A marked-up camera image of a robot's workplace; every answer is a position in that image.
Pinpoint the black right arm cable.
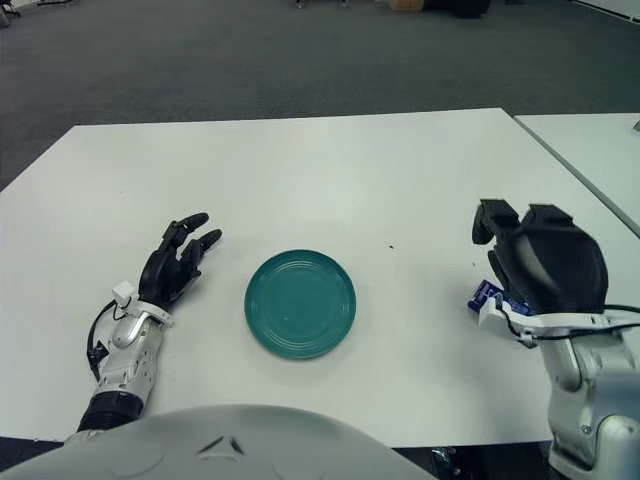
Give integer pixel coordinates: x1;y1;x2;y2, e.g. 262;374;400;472
499;302;640;344

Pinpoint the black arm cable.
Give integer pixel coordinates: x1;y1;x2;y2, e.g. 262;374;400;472
499;302;640;344
85;299;119;381

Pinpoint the blue gum pack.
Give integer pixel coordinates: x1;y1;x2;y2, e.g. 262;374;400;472
467;279;531;316

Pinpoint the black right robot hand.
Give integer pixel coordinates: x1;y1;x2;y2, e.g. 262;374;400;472
470;198;610;316

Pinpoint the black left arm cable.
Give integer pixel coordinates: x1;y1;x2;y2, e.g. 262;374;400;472
85;299;119;381

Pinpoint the grey robot torso shell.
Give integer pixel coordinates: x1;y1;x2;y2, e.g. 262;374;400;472
0;403;436;480

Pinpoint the teal round plate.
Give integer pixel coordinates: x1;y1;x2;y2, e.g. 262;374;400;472
244;249;358;361

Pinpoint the black bulky furniture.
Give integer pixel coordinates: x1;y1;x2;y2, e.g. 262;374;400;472
424;0;494;19

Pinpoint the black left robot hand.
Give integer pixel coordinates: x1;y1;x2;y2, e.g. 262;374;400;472
138;212;224;309

